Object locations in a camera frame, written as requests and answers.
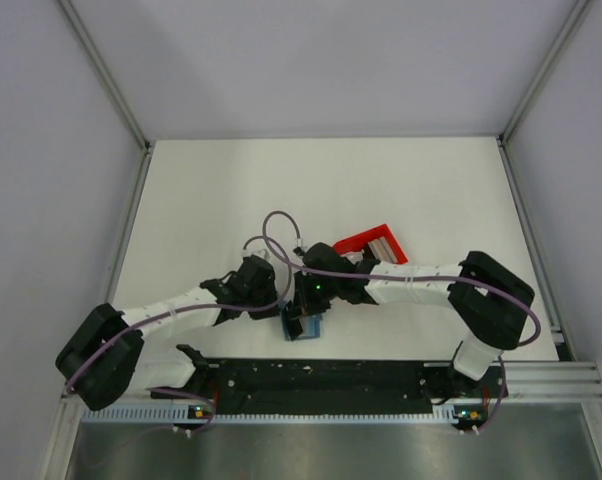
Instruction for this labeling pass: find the stack of cards in bin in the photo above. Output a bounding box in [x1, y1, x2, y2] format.
[367, 237, 399, 264]

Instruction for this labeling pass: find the red plastic bin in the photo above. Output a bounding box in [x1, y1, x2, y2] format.
[333, 224, 408, 264]

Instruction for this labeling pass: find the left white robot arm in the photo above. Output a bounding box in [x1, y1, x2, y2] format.
[55, 254, 280, 411]

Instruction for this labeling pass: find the purple cable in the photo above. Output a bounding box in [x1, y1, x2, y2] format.
[64, 234, 295, 431]
[263, 210, 542, 434]

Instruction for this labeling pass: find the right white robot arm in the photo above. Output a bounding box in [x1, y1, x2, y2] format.
[294, 243, 540, 396]

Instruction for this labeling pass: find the grey slotted cable duct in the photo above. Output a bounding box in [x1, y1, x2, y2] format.
[81, 402, 479, 425]

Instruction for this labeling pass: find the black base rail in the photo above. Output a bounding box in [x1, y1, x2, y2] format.
[200, 357, 462, 415]

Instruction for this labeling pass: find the right aluminium frame post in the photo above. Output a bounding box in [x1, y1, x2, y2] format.
[499, 0, 594, 147]

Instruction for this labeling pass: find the aluminium frame post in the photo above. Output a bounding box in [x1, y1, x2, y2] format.
[499, 0, 594, 147]
[53, 0, 151, 152]

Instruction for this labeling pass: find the blue leather card holder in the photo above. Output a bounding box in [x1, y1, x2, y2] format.
[280, 301, 323, 342]

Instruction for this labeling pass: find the left aluminium frame post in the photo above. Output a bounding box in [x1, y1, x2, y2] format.
[53, 0, 151, 152]

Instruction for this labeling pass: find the aluminium frame rail right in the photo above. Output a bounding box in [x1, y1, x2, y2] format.
[505, 362, 602, 403]

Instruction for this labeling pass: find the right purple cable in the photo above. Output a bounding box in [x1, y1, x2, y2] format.
[263, 210, 542, 434]

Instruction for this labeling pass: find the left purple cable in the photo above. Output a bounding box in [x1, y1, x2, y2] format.
[64, 234, 295, 431]

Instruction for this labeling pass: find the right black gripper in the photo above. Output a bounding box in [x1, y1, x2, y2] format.
[290, 270, 341, 321]

